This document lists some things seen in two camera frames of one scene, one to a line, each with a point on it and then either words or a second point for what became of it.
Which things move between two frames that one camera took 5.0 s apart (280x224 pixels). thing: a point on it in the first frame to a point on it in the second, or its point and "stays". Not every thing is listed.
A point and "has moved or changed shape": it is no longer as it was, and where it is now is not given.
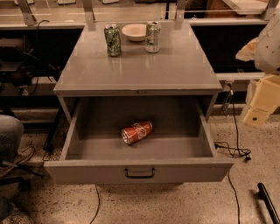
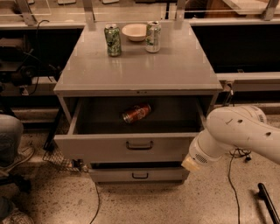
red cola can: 136,131 to 136,112
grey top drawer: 180,148 has moved or changed shape
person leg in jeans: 11,133 stays
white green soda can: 153,36 stays
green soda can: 113,38 stays
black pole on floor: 265,195 stays
